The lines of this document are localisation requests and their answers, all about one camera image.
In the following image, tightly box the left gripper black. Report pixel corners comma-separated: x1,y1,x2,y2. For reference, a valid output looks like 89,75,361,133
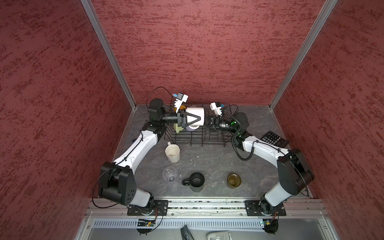
160,106,200,128

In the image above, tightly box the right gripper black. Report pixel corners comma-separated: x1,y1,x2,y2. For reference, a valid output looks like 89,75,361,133
197,114,239,134

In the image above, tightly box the red inside white mug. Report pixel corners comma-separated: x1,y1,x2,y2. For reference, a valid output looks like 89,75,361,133
186,106,205,132

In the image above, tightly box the lilac plastic cup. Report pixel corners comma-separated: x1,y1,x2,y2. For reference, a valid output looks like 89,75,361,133
185,126,196,132

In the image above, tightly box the pale green mug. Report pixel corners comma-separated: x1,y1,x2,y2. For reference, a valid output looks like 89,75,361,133
174,124,184,134

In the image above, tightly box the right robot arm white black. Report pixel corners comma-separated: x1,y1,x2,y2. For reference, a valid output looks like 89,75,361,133
204,113,315,216

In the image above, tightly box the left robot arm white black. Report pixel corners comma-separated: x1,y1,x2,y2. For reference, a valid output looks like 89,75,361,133
94,93,205,216

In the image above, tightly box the cream white mug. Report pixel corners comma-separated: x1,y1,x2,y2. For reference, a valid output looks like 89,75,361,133
165,142,180,163

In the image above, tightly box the black mug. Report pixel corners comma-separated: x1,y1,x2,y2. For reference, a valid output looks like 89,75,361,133
182,173,205,193

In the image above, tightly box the clear glass cup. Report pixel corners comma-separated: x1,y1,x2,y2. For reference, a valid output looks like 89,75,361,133
162,167,179,182

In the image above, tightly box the olive green glass cup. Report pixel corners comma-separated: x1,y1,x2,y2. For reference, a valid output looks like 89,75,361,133
227,173,242,189

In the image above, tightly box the black calculator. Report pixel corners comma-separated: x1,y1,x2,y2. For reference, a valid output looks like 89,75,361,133
261,131,289,148

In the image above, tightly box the grey device at bottom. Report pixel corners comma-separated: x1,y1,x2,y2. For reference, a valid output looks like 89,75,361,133
206,231,233,240

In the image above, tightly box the black object at bottom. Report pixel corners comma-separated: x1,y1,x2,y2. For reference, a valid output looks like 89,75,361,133
181,225,194,240

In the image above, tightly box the black wire dish rack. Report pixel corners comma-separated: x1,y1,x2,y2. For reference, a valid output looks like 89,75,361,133
164,104,239,147

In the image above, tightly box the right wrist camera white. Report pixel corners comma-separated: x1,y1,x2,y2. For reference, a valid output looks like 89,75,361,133
210,102,224,116

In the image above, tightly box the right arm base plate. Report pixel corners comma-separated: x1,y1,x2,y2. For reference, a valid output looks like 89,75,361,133
244,200,287,217

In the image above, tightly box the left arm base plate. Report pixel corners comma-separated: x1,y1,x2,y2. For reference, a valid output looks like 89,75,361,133
127,200,169,217

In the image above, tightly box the aluminium rail frame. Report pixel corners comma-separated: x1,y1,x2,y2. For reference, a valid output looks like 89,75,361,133
75,197,339,240

